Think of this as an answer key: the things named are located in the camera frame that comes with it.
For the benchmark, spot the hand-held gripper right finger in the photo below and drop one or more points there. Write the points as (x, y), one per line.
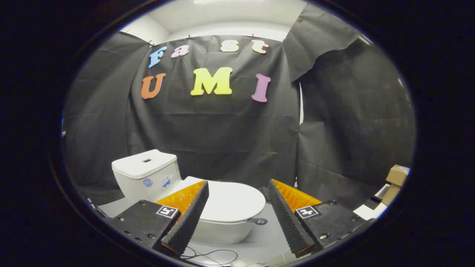
(289, 222)

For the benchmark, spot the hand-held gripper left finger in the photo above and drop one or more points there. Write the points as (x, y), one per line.
(187, 222)

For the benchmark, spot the black backdrop cloth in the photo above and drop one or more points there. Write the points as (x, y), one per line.
(222, 129)

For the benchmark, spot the white flat board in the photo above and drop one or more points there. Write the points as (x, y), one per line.
(367, 213)

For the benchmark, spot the white toilet lid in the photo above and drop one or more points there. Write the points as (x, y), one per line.
(230, 202)

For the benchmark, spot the brown cardboard box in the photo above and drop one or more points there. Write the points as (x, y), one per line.
(395, 178)

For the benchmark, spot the white toilet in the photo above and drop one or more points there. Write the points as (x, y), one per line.
(144, 168)

